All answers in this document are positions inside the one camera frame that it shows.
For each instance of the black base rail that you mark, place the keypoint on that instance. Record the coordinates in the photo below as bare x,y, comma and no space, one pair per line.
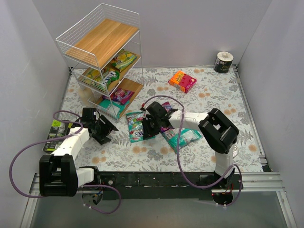
156,185

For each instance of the metal tin can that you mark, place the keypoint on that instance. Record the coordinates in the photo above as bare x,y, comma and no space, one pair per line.
235,151

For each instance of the black green product box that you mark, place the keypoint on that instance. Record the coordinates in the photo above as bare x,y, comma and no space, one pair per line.
58,129

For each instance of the cream liquid bottle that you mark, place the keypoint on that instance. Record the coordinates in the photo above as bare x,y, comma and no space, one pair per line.
85,94

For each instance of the teal Fox's fruit candy bag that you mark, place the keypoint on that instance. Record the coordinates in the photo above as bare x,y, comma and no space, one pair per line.
135,126

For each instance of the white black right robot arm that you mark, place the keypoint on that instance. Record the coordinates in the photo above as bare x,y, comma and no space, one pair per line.
219,132

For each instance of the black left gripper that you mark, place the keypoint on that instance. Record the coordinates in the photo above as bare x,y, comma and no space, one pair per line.
104,129

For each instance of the teal mint candy bag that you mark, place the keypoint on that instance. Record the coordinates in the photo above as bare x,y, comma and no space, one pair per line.
186,136
113,108

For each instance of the white wire wooden shelf rack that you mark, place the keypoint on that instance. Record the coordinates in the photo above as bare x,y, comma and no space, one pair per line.
95,40

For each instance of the red orange candy box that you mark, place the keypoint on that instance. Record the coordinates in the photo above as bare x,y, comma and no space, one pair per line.
182,81

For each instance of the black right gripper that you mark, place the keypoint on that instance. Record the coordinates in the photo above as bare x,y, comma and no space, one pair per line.
147,127

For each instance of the green yellow Fox's candy bag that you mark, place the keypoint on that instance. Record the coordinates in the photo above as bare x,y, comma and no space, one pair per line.
99,80
123,59

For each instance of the floral patterned table mat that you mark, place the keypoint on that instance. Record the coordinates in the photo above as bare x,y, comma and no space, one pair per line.
212,90

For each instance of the purple Fox's berries candy bag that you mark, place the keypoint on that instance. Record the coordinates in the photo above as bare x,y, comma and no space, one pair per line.
120,95
167,132

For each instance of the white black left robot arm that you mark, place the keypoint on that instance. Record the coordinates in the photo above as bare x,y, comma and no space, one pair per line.
58,175

